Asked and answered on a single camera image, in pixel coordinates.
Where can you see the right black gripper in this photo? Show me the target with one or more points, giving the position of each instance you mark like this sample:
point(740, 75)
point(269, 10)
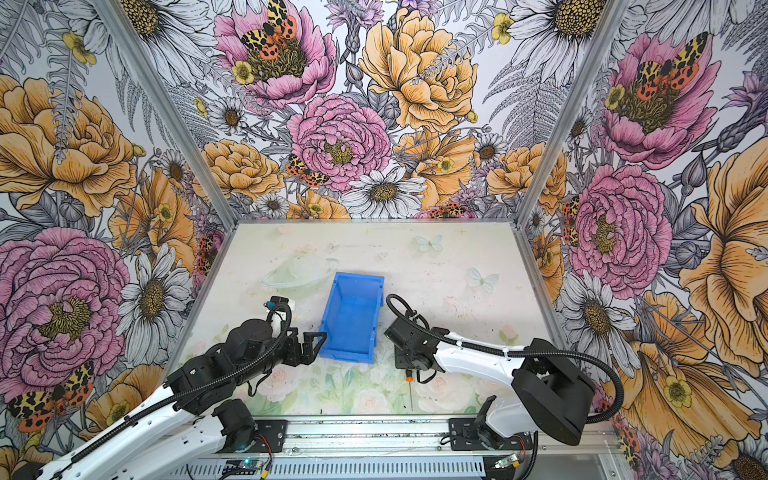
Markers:
point(399, 359)

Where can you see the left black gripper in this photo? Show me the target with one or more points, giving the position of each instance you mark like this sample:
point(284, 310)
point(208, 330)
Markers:
point(308, 354)

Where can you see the orange black screwdriver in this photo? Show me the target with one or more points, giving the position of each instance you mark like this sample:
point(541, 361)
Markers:
point(409, 380)

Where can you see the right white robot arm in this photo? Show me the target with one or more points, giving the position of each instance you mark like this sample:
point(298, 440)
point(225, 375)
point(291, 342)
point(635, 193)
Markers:
point(549, 393)

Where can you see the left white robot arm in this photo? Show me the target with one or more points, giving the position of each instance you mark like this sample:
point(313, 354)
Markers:
point(192, 414)

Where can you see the blue plastic bin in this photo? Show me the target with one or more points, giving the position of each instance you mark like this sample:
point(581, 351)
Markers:
point(351, 318)

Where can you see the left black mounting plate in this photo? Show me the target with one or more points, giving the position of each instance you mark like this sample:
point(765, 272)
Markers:
point(270, 436)

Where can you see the black mounting plate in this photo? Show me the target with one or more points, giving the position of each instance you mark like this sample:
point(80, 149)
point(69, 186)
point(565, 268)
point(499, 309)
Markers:
point(270, 436)
point(463, 435)

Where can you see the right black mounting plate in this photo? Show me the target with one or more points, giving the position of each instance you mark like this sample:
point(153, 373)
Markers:
point(463, 435)

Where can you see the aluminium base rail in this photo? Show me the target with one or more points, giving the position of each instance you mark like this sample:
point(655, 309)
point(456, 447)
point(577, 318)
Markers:
point(381, 435)

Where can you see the white vented cable duct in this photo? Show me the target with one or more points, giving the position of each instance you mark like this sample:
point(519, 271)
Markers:
point(461, 467)

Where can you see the aluminium corner post left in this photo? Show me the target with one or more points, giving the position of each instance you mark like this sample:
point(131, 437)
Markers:
point(136, 56)

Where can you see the aluminium corner post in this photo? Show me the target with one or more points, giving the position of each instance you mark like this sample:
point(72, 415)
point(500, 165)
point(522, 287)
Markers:
point(606, 30)
point(136, 56)

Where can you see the aluminium corner post right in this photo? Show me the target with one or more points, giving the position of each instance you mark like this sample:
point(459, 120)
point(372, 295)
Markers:
point(606, 30)

